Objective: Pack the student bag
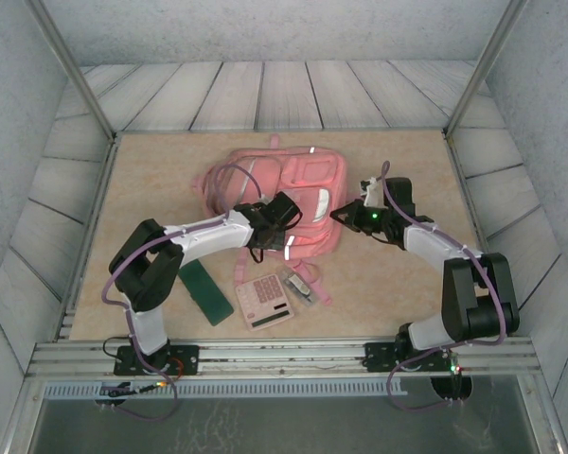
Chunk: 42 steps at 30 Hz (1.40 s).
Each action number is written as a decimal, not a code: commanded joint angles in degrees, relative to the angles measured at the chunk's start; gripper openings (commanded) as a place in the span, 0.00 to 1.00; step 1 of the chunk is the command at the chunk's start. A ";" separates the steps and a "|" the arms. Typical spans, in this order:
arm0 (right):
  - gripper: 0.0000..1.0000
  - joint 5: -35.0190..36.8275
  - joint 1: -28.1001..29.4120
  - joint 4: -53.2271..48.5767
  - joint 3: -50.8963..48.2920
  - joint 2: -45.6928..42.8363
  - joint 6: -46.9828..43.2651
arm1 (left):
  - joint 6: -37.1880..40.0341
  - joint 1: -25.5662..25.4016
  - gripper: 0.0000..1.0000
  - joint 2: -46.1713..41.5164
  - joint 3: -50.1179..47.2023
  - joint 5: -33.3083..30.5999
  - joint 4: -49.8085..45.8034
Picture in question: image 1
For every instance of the pink student backpack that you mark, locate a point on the pink student backpack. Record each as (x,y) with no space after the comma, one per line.
(303,179)

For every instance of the clear plastic stationery case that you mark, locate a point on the clear plastic stationery case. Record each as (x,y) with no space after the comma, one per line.
(300,288)

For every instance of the pink calculator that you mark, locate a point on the pink calculator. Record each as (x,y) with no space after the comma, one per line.
(265,302)

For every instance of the green pencil case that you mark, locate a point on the green pencil case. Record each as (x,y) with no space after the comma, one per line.
(206,293)

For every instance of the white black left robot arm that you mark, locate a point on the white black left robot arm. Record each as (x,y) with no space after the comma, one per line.
(203,234)

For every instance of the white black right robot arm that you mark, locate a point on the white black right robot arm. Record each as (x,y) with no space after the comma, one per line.
(435,246)

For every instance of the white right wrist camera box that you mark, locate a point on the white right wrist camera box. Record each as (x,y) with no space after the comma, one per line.
(371,191)

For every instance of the aluminium side rail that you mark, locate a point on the aluminium side rail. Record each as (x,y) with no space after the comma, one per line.
(465,189)
(101,189)

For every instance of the aluminium front rail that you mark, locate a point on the aluminium front rail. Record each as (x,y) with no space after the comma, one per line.
(289,352)

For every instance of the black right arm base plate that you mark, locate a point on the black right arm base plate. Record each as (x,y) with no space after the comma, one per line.
(378,357)

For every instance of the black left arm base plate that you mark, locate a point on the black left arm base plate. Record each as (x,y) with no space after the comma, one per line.
(189,359)

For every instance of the aluminium frame post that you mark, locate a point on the aluminium frame post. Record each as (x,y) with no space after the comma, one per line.
(76,71)
(484,71)

